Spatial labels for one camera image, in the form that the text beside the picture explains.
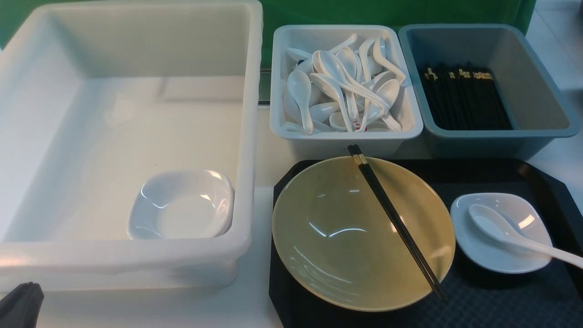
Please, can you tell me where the yellow noodle bowl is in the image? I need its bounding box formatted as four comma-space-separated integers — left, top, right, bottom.
271, 156, 456, 312

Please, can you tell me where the white square dish in tub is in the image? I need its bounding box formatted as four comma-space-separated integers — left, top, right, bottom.
127, 169, 235, 240

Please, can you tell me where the large white plastic tub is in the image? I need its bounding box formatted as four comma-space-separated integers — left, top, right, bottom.
1, 0, 263, 292

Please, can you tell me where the white spoon bin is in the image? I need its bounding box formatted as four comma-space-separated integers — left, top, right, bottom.
270, 25, 424, 160

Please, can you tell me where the pile of black chopsticks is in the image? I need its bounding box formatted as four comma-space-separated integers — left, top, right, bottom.
418, 62, 514, 131

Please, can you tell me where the black serving tray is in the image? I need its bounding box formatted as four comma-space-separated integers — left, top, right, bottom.
269, 158, 583, 328

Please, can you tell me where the black chopstick pair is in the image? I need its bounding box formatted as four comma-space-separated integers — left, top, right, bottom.
347, 144, 448, 302

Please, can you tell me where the black object bottom left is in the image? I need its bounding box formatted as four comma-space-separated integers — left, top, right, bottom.
0, 282, 44, 328

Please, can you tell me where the blue-grey chopstick bin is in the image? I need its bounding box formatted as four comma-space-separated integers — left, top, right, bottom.
399, 24, 580, 159

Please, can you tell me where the white spoon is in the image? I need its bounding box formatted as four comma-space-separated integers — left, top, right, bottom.
309, 73, 353, 133
373, 37, 407, 87
469, 204, 583, 268
287, 69, 314, 135

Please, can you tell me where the white square dish on tray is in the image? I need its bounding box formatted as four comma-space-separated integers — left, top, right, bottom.
450, 193, 552, 274

